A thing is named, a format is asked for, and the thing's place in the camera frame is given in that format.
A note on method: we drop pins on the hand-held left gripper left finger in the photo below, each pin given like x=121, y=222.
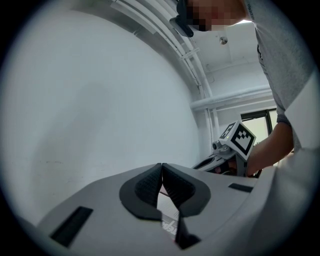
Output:
x=100, y=212

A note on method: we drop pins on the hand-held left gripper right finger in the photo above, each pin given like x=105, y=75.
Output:
x=225, y=200

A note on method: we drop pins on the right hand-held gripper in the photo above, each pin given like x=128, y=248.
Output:
x=240, y=140

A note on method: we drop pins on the person's right forearm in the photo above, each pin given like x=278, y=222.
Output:
x=270, y=147

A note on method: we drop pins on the person's right hand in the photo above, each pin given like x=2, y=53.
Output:
x=231, y=168

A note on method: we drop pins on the gray printed panel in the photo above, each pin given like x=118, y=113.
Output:
x=170, y=226

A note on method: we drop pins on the black framed window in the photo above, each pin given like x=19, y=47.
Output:
x=257, y=125

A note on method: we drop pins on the round ceiling fixture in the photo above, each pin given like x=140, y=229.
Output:
x=223, y=40

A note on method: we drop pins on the person's gray sweatshirt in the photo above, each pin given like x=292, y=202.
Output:
x=287, y=62

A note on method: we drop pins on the white ceiling pipes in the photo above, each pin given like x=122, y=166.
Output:
x=162, y=27

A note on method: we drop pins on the person's face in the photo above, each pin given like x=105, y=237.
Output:
x=215, y=15

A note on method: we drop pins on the white wall pipes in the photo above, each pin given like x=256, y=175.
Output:
x=212, y=125

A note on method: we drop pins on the white ceiling duct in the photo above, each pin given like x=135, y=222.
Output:
x=225, y=100

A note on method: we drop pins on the black head-worn camera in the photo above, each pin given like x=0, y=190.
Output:
x=182, y=25

